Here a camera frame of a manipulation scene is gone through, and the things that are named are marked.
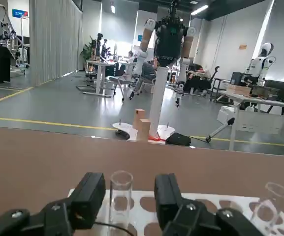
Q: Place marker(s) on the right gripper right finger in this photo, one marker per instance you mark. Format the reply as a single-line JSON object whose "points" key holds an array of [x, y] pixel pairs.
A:
{"points": [[170, 204]]}

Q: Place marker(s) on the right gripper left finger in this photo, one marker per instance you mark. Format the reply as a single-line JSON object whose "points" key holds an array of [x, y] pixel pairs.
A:
{"points": [[88, 201]]}

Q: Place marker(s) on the clear glass test tube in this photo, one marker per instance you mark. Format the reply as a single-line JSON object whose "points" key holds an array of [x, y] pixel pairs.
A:
{"points": [[120, 186], [264, 216]]}

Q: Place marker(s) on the white test tube rack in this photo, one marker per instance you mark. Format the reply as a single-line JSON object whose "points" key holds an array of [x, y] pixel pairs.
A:
{"points": [[144, 193]]}

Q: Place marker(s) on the small black case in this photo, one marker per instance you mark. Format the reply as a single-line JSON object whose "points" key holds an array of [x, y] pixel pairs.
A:
{"points": [[178, 139]]}

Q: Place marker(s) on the wooden block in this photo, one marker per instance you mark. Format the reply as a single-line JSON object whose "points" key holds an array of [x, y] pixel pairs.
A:
{"points": [[138, 118], [144, 130]]}

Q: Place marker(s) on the white stand leg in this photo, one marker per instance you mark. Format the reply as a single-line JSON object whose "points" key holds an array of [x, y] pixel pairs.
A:
{"points": [[219, 131]]}

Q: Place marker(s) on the white work table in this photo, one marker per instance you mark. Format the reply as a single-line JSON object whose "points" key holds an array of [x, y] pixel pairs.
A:
{"points": [[255, 123]]}

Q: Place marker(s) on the white office desk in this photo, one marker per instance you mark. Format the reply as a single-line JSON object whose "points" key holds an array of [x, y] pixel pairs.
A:
{"points": [[98, 78]]}

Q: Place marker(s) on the white office chair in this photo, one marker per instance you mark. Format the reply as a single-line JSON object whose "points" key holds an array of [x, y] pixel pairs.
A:
{"points": [[122, 79]]}

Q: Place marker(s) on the flat cardboard box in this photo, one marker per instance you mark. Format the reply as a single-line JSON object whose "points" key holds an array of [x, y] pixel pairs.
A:
{"points": [[239, 89]]}

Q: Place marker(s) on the person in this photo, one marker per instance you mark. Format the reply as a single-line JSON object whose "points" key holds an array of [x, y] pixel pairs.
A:
{"points": [[204, 72], [131, 56]]}

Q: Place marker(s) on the green potted plant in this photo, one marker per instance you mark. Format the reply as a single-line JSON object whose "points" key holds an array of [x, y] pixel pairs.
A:
{"points": [[86, 52]]}

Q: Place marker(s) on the black humanoid robot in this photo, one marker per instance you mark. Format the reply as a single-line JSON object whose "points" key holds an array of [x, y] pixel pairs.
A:
{"points": [[167, 41]]}

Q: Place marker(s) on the white curtain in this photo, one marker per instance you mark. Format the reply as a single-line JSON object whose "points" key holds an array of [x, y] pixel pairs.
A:
{"points": [[55, 41]]}

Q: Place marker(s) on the white humanoid robot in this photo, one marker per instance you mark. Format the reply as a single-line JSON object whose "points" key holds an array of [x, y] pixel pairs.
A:
{"points": [[256, 65]]}

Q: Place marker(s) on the ceiling light strip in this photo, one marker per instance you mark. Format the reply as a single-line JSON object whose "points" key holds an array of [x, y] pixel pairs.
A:
{"points": [[113, 8], [199, 9]]}

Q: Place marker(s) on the white pedestal base plate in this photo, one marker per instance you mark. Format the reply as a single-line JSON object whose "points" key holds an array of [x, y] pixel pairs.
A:
{"points": [[122, 127]]}

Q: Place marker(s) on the white pedestal column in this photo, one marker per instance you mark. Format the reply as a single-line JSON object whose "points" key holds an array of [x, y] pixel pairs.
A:
{"points": [[159, 98]]}

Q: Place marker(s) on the orange wall sign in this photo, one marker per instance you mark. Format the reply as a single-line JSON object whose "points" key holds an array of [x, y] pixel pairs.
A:
{"points": [[243, 46]]}

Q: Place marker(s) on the blue wall sign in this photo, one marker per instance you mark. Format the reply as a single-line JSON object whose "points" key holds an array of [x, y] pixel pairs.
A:
{"points": [[20, 13]]}

